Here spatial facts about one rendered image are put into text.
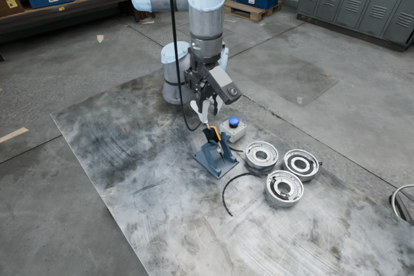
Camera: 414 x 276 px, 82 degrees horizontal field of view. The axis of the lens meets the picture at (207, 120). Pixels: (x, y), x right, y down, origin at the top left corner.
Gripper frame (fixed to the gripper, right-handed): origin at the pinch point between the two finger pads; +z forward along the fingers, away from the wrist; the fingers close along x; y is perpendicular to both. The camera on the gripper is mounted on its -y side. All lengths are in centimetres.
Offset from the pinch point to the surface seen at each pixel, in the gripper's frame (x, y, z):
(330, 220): -8.5, -39.1, 18.2
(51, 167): 48, 118, 98
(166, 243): 28.2, -12.9, 18.3
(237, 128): -13.3, -0.1, 13.7
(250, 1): -300, 219, 76
